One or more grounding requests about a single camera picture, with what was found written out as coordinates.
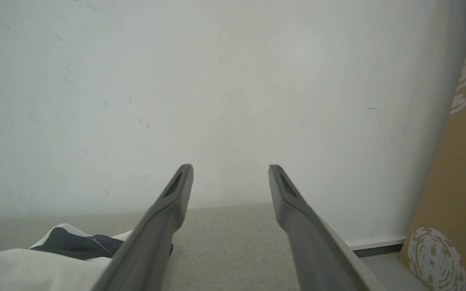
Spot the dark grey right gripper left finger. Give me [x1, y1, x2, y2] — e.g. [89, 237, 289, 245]
[91, 164, 194, 291]

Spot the white and black t-shirt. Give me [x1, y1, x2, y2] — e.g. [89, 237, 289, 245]
[0, 223, 174, 291]

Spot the black cloth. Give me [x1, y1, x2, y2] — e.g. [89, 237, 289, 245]
[0, 202, 387, 291]

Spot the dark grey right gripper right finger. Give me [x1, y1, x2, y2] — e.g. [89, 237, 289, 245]
[269, 164, 387, 291]

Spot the white baseboard strip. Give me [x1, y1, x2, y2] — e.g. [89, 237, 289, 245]
[346, 236, 407, 251]

